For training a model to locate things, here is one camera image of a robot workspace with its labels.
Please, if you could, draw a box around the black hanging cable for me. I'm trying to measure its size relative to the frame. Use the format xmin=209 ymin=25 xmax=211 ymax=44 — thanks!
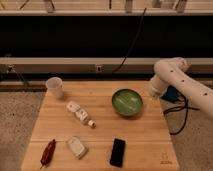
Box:
xmin=110 ymin=7 xmax=148 ymax=75

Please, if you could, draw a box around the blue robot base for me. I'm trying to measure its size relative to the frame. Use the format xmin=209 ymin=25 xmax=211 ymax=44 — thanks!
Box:
xmin=162 ymin=86 xmax=179 ymax=103

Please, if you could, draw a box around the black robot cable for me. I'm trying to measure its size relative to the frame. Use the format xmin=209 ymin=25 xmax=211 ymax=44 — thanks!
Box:
xmin=162 ymin=93 xmax=201 ymax=136

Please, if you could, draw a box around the white plastic cup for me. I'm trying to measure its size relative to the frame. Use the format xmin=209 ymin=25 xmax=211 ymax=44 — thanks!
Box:
xmin=45 ymin=77 xmax=63 ymax=99

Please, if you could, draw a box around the red chili pepper toy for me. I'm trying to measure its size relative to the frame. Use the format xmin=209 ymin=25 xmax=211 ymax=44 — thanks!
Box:
xmin=40 ymin=140 xmax=56 ymax=166

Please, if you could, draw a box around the white rectangular packet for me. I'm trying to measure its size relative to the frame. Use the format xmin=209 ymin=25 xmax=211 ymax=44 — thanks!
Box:
xmin=67 ymin=136 xmax=88 ymax=159

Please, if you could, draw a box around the green ceramic bowl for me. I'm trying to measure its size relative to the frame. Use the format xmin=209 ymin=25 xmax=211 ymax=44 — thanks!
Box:
xmin=111 ymin=89 xmax=143 ymax=117

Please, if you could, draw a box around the black rectangular phone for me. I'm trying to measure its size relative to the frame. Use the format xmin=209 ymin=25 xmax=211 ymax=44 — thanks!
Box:
xmin=110 ymin=138 xmax=126 ymax=167

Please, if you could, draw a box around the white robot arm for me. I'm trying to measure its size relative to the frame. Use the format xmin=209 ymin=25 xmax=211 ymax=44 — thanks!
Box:
xmin=149 ymin=57 xmax=213 ymax=120

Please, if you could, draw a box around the white plastic bottle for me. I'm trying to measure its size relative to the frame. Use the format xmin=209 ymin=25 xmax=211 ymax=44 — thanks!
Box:
xmin=66 ymin=101 xmax=96 ymax=128

